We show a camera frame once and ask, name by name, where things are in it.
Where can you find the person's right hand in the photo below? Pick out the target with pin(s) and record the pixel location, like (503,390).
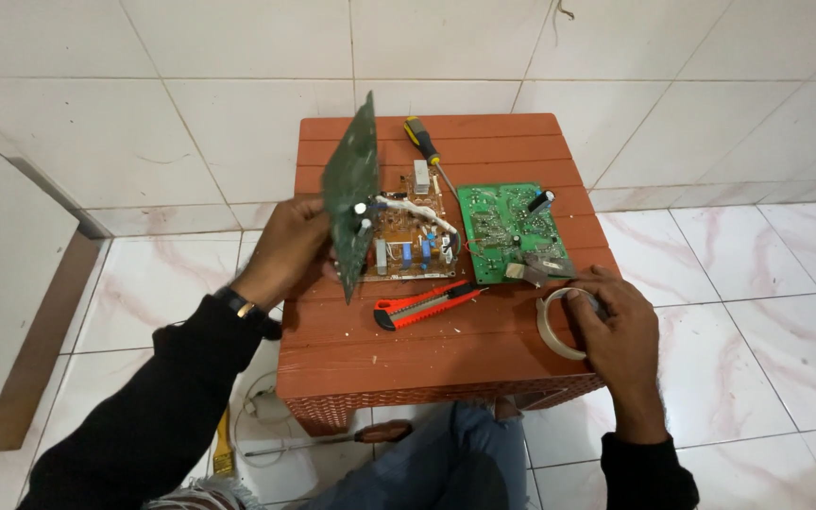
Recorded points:
(620,333)

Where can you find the person's left hand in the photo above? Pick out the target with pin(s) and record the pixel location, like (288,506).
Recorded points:
(284,244)

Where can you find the person's left fingers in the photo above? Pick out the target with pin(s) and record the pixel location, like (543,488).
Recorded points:
(307,207)

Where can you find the dark green circuit board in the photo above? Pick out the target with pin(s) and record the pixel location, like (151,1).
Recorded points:
(351,184)

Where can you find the masking tape roll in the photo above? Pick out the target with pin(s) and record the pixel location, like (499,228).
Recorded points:
(546,329)

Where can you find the brown circuit board with components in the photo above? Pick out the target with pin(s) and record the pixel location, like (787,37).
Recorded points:
(411,234)

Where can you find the black wristwatch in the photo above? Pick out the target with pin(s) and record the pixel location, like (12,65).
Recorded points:
(246,309)

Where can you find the yellow black screwdriver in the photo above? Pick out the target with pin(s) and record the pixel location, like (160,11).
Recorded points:
(422,141)

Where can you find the orange utility knife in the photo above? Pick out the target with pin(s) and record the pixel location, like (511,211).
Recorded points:
(419,306)

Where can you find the orange plastic table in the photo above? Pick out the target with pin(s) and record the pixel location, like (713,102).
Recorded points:
(415,361)

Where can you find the light green circuit board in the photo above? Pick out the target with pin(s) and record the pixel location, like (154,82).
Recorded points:
(504,230)

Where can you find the yellow paint brush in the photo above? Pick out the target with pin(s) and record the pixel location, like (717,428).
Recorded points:
(223,453)

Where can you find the person's legs in jeans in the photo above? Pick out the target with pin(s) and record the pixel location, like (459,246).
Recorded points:
(443,460)

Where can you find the white cabinet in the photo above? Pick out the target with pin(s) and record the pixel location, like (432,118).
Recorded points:
(4,283)

